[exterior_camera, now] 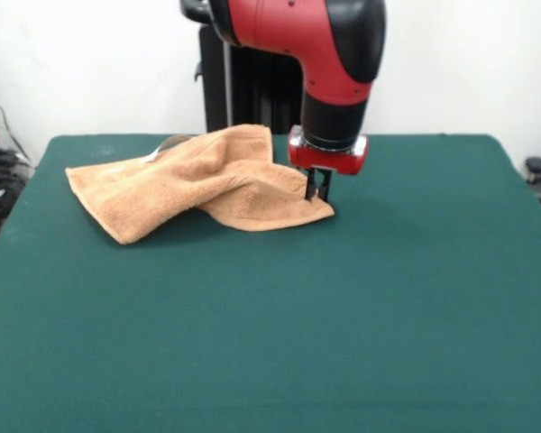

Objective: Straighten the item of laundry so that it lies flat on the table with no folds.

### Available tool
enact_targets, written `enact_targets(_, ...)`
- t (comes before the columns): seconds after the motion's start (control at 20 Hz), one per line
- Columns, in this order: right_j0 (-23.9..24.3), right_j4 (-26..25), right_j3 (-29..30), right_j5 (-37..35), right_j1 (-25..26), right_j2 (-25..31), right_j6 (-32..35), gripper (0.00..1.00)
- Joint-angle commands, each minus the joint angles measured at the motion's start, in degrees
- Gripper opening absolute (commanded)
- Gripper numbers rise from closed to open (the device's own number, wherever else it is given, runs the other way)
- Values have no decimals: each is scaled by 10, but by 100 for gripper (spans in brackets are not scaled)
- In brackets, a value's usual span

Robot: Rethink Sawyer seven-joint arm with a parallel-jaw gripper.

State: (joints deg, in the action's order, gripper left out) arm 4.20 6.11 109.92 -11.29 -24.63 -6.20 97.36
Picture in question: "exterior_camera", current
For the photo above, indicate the tan terry towel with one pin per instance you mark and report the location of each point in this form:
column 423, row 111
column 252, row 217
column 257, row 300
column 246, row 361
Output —
column 185, row 189

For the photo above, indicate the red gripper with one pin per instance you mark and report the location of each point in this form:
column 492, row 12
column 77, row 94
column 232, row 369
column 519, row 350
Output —
column 329, row 160

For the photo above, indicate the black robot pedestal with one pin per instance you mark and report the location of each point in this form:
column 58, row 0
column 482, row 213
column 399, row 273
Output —
column 252, row 90

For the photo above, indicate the dark green table cloth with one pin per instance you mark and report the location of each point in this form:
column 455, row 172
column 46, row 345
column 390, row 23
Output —
column 162, row 338

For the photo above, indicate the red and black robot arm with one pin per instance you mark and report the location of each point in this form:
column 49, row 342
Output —
column 306, row 40

